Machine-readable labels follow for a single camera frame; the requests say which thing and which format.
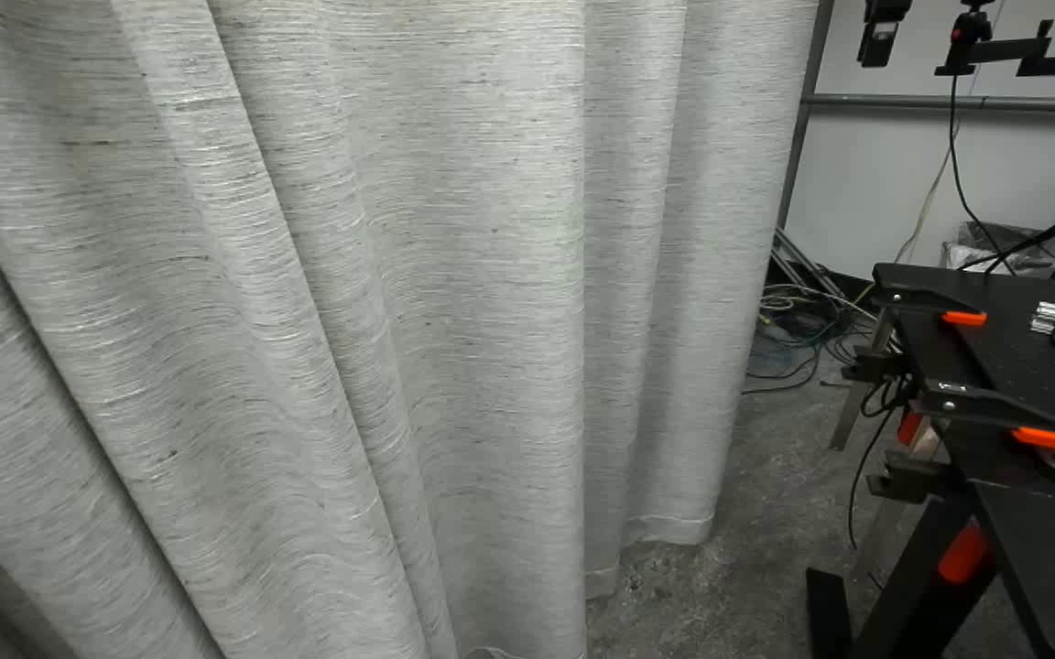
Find light grey curtain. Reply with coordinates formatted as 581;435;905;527
0;0;826;659

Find grey metal tripod legs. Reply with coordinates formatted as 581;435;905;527
771;230;880;320

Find silver clamp bar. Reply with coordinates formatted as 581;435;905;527
828;303;897;452

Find white flat box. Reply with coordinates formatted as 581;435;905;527
940;232;1055;279

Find black hanging device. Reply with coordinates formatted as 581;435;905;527
854;0;918;69

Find black work table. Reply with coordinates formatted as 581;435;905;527
804;259;1055;659

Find tangled floor cable pile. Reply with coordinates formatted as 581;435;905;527
741;269;887;398

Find grey metal frame post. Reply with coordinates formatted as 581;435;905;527
775;0;838;232

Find black hanging table cable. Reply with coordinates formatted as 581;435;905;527
846;378;913;551

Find orange clamp handle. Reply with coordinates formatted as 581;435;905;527
894;406;932;451
933;522;997;589

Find thin light grey cable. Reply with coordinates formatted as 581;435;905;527
891;141;962;265

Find orange handled clamp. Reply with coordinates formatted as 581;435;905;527
870;280;993;336
918;378;1055;459

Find black camera cable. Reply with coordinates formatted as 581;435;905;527
943;69;1019;247

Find horizontal metal wall rail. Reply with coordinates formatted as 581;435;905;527
804;90;1055;119

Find small black camera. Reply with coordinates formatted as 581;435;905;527
951;0;997;49

